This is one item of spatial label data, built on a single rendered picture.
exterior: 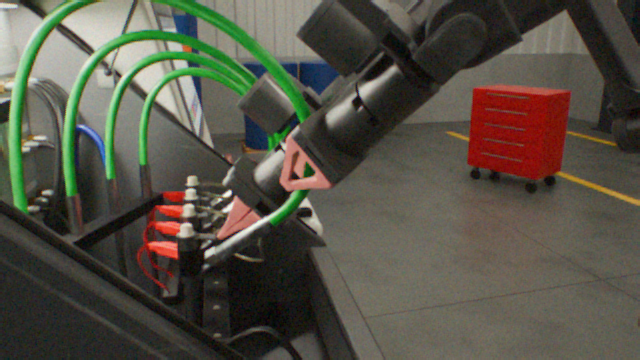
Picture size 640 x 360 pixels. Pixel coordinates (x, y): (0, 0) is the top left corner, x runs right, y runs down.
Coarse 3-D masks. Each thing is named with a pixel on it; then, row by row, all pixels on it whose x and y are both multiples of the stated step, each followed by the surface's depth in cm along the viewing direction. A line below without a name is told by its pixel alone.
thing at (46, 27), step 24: (72, 0) 56; (96, 0) 56; (168, 0) 54; (192, 0) 54; (48, 24) 57; (216, 24) 54; (264, 48) 54; (24, 72) 59; (24, 96) 61; (288, 96) 55; (312, 168) 56; (24, 192) 65; (288, 216) 59
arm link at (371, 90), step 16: (384, 48) 43; (400, 48) 44; (368, 64) 44; (384, 64) 45; (400, 64) 44; (416, 64) 45; (368, 80) 46; (384, 80) 45; (400, 80) 44; (416, 80) 44; (432, 80) 45; (368, 96) 46; (384, 96) 45; (400, 96) 44; (416, 96) 44; (432, 96) 45; (384, 112) 46; (400, 112) 46
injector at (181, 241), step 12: (180, 240) 70; (192, 240) 70; (180, 252) 70; (192, 252) 70; (180, 264) 71; (192, 264) 71; (204, 264) 73; (192, 276) 71; (204, 276) 72; (192, 288) 72; (192, 300) 73; (192, 312) 73
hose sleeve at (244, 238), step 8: (256, 224) 59; (264, 224) 59; (272, 224) 59; (240, 232) 60; (248, 232) 60; (256, 232) 59; (264, 232) 59; (232, 240) 60; (240, 240) 60; (248, 240) 60; (216, 248) 61; (224, 248) 61; (232, 248) 60; (240, 248) 61; (224, 256) 61
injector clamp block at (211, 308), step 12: (216, 276) 89; (180, 288) 85; (204, 288) 85; (216, 288) 85; (180, 300) 81; (204, 300) 81; (216, 300) 81; (228, 300) 81; (180, 312) 78; (204, 312) 78; (216, 312) 78; (228, 312) 78; (204, 324) 75; (216, 324) 75; (228, 324) 75; (216, 336) 71; (228, 336) 72
